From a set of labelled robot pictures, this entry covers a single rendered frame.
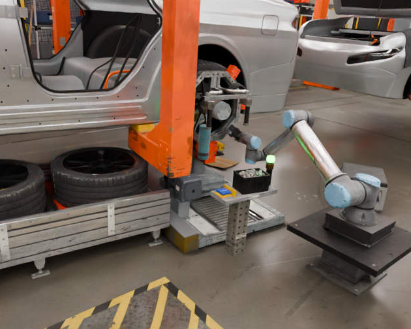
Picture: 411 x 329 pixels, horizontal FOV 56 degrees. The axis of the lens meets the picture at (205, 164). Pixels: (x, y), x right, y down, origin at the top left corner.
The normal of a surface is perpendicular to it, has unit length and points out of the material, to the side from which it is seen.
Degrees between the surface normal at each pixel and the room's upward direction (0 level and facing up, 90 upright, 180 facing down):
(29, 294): 0
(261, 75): 90
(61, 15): 90
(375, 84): 105
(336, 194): 91
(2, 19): 87
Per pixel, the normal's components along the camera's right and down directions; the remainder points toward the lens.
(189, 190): 0.54, 0.33
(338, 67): -0.76, 0.16
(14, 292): 0.07, -0.94
